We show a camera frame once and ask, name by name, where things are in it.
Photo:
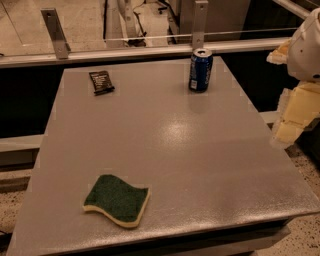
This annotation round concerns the grey metal bracket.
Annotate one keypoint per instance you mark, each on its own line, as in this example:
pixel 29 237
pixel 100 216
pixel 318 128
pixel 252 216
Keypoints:
pixel 199 23
pixel 56 33

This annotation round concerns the blue pepsi can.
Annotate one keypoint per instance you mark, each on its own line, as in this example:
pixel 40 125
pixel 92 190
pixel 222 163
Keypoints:
pixel 200 69

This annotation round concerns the left grey metal bracket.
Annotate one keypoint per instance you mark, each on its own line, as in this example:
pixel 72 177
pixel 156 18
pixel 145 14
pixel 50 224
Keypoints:
pixel 56 33

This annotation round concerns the right grey metal bracket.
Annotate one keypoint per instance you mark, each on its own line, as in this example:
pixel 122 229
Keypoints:
pixel 199 23

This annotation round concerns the green and yellow sponge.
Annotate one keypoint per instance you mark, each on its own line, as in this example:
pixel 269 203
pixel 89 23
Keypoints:
pixel 120 202

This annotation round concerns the black snack packet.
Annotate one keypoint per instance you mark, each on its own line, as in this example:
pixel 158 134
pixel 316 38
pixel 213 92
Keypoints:
pixel 101 82

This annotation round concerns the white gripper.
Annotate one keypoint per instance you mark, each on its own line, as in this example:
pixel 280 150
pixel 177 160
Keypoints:
pixel 306 53

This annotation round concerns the grey metal rail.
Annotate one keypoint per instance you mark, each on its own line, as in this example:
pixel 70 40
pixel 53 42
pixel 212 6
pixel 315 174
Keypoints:
pixel 141 53

